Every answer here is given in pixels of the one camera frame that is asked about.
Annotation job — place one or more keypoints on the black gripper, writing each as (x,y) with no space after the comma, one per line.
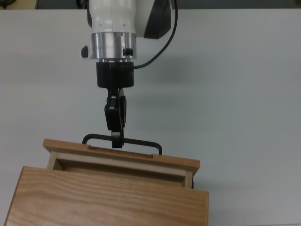
(115,74)

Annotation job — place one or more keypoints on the tan wooden board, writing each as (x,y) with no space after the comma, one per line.
(18,4)

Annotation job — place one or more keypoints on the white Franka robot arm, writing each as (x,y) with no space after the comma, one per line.
(113,21)

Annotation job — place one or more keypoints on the light wooden cabinet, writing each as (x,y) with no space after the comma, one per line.
(105,202)

